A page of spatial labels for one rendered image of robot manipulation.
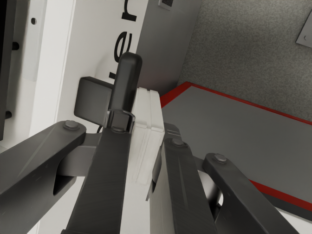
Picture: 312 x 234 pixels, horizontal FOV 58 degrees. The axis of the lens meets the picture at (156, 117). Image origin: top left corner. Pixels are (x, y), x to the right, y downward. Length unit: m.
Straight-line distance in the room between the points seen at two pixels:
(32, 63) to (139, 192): 0.20
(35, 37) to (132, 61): 0.14
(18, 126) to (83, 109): 0.15
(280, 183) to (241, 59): 0.68
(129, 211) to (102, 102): 0.24
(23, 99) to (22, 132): 0.04
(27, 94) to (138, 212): 0.20
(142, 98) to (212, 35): 0.92
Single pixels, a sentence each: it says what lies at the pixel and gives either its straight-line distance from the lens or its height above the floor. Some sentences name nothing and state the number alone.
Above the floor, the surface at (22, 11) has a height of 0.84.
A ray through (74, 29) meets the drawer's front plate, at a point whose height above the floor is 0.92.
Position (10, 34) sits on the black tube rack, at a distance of 0.28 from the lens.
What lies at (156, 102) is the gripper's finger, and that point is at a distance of 0.16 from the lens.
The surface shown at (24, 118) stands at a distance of 0.33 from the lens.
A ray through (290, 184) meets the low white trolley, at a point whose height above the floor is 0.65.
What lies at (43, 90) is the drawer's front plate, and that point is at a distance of 0.18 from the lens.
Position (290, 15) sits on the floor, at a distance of 1.08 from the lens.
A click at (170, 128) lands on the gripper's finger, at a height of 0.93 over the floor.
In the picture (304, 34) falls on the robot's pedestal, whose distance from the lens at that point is 1.07.
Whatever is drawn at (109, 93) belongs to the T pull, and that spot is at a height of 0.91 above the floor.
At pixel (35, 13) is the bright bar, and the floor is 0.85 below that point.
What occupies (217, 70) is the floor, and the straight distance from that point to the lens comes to 1.08.
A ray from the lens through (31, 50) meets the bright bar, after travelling 0.29.
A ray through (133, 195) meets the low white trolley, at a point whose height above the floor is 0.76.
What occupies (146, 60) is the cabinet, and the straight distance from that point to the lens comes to 0.61.
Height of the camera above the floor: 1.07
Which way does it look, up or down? 68 degrees down
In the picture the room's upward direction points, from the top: 129 degrees counter-clockwise
